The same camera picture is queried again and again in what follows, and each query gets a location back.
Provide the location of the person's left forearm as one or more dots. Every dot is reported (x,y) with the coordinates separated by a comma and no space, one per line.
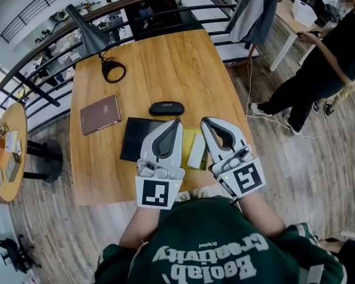
(139,228)

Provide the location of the black metal balcony railing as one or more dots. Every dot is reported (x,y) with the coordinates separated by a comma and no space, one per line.
(41,1)

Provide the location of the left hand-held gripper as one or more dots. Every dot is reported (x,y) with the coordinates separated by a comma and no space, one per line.
(155,192)

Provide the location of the white printed box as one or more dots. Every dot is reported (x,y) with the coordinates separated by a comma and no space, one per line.
(12,141)

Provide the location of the wooden desk white legs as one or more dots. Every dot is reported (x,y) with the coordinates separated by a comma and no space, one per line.
(287,19)

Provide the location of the grey hanging jacket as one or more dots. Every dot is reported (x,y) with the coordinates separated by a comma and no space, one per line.
(254,10)

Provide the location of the person's right forearm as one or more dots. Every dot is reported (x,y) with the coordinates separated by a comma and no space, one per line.
(261,216)

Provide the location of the brass key bunch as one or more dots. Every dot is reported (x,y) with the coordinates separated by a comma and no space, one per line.
(3,130)

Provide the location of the person's green printed shirt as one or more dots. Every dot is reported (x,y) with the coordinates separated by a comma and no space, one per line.
(210,232)

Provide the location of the round wooden table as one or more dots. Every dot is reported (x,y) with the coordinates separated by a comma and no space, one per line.
(13,114)

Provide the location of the person's left shoe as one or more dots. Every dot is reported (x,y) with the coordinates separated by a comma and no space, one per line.
(183,196)

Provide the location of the small white rectangular object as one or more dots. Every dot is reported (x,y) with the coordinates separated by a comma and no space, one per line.
(196,152)

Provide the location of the wooden coat stand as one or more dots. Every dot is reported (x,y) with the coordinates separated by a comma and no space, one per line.
(252,52)

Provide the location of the brown notebook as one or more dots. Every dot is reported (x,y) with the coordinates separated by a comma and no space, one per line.
(100,115)

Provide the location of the black drone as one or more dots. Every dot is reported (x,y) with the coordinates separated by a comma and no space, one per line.
(14,254)

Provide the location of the black railing wooden handrail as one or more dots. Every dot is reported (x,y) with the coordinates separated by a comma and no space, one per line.
(77,18)

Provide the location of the person's right shoe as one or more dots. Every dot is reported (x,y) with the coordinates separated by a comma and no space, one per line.
(207,192)

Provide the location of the black glasses case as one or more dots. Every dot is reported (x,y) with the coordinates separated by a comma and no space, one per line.
(167,108)

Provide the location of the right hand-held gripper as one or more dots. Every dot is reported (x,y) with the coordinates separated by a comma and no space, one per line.
(247,177)

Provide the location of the person's shoe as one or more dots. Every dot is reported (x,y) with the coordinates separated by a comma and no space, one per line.
(183,196)
(207,192)

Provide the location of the white cardboard box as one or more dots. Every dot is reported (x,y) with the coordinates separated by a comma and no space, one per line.
(304,12)

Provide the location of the black desk lamp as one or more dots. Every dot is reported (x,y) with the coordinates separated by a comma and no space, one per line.
(90,32)

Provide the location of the black box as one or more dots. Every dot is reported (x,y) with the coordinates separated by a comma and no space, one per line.
(134,140)

